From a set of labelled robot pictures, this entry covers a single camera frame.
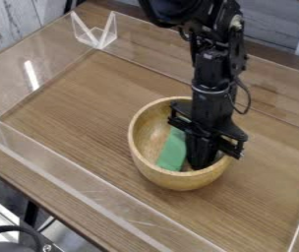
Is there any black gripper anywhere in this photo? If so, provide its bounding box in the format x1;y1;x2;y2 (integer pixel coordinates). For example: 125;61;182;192
168;100;248;169

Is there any green rectangular block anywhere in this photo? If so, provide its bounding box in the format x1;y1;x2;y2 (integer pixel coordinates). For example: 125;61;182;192
156;126;186;172

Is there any brown wooden bowl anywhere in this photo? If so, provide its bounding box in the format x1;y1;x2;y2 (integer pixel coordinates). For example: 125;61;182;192
126;96;232;191

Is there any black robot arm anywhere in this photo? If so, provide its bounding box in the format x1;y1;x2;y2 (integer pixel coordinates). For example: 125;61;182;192
138;0;248;169

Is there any clear acrylic tray barrier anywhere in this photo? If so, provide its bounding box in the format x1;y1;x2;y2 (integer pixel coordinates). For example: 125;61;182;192
0;8;299;252

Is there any black table leg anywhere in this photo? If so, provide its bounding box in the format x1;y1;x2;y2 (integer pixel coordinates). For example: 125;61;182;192
23;201;38;226

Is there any black cable loop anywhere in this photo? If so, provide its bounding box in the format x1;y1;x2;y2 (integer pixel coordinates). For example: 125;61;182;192
0;224;45;252

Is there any black metal bracket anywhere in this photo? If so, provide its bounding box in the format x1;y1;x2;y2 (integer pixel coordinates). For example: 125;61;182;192
18;221;63;252

